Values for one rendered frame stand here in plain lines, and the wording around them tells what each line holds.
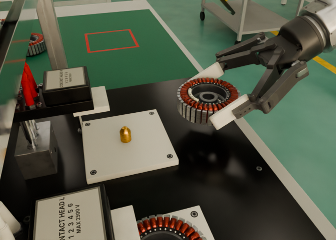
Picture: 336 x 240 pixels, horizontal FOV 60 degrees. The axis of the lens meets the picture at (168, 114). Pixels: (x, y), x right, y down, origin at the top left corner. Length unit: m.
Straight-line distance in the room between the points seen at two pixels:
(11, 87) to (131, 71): 0.60
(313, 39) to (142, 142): 0.33
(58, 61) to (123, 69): 0.23
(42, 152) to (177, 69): 0.46
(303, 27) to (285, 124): 1.45
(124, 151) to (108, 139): 0.05
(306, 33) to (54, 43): 0.45
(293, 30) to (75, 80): 0.35
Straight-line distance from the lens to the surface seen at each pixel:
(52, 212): 0.27
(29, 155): 0.49
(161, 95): 0.66
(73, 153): 0.54
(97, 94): 0.47
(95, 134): 0.55
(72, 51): 0.96
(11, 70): 0.24
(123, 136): 0.51
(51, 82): 0.45
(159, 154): 0.50
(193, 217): 0.42
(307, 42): 0.52
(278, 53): 0.52
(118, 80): 0.77
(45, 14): 0.61
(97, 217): 0.26
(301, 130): 1.93
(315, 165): 1.73
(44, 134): 0.51
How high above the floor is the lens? 1.13
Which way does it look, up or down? 37 degrees down
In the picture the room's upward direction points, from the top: straight up
